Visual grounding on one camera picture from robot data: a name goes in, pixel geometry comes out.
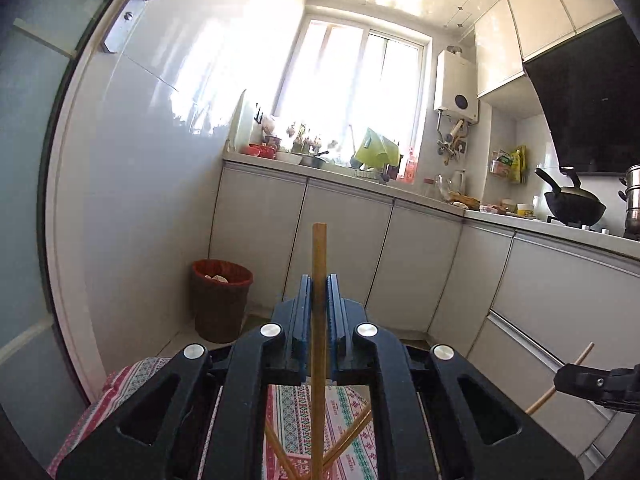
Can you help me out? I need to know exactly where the bamboo chopstick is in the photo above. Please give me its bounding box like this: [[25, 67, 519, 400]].
[[310, 222, 328, 480], [264, 422, 302, 480], [322, 404, 372, 470], [524, 341, 597, 417]]

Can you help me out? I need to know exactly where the patterned tablecloth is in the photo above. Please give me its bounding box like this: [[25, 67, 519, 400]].
[[47, 358, 378, 479]]

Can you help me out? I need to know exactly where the pink perforated utensil holder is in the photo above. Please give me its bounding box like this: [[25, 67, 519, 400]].
[[285, 453, 332, 479]]

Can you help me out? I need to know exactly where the dark bin with red liner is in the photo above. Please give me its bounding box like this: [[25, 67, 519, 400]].
[[189, 259, 254, 344]]

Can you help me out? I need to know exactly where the black wok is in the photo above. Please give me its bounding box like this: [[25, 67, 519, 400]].
[[535, 166, 606, 226]]

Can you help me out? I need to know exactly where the steel steamer pot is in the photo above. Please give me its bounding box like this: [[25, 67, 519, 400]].
[[618, 165, 640, 240]]

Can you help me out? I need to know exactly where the green plastic bag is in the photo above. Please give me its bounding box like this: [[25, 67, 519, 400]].
[[354, 129, 400, 169]]

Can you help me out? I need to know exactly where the black range hood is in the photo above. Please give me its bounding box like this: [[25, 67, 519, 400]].
[[524, 16, 640, 176]]

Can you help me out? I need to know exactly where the white water heater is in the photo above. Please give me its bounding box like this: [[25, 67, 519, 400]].
[[434, 50, 478, 124]]

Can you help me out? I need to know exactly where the door handle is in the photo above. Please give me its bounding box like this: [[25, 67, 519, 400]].
[[101, 0, 152, 54]]

